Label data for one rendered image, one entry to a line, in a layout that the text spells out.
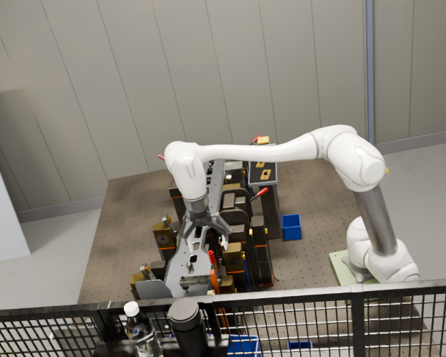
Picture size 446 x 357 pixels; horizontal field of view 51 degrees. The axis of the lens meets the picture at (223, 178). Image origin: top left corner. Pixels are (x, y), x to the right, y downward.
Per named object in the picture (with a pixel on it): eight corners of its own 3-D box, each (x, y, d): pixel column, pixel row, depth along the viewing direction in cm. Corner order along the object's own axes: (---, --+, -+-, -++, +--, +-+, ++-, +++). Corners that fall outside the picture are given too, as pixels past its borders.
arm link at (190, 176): (213, 194, 165) (202, 177, 176) (204, 156, 157) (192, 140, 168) (184, 204, 163) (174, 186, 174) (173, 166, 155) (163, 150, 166)
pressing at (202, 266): (195, 155, 298) (194, 153, 297) (230, 151, 294) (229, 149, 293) (150, 336, 183) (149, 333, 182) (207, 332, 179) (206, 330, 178)
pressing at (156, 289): (159, 346, 176) (134, 280, 158) (189, 343, 175) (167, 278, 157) (158, 347, 176) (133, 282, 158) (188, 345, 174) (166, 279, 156)
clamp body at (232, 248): (236, 302, 228) (223, 243, 208) (259, 300, 226) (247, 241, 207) (236, 312, 223) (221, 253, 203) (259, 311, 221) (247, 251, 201)
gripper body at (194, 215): (209, 197, 174) (214, 217, 179) (187, 200, 175) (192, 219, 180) (207, 210, 168) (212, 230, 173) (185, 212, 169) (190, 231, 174)
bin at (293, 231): (283, 228, 268) (281, 215, 263) (301, 226, 266) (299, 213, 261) (284, 241, 258) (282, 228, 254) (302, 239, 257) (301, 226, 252)
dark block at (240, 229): (243, 292, 232) (229, 225, 210) (257, 290, 231) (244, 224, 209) (243, 299, 228) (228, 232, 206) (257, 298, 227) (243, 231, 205)
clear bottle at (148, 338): (143, 350, 122) (120, 296, 112) (167, 349, 121) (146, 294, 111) (137, 372, 117) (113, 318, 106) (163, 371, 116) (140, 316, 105)
